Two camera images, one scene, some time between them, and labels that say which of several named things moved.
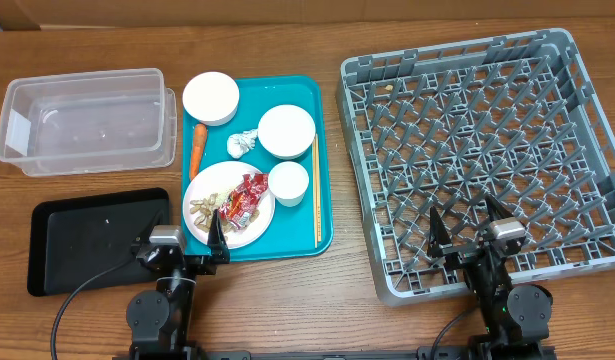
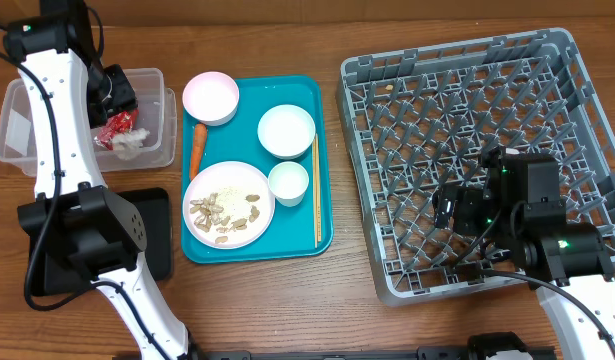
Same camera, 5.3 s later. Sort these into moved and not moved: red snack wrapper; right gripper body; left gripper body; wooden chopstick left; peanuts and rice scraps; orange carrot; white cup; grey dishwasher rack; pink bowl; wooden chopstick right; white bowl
Moved: left gripper body; red snack wrapper; right gripper body
Not moved: pink bowl; grey dishwasher rack; white bowl; wooden chopstick left; orange carrot; peanuts and rice scraps; white cup; wooden chopstick right
